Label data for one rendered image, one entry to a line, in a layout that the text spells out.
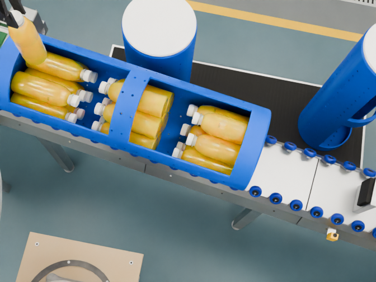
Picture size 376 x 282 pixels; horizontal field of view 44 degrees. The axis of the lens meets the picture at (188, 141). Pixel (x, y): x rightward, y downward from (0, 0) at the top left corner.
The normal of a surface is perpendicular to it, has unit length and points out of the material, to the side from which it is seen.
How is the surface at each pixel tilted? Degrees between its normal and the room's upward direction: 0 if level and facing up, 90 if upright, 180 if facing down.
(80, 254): 1
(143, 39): 0
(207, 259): 0
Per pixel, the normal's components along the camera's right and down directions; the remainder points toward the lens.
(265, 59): 0.06, -0.29
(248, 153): -0.08, 0.11
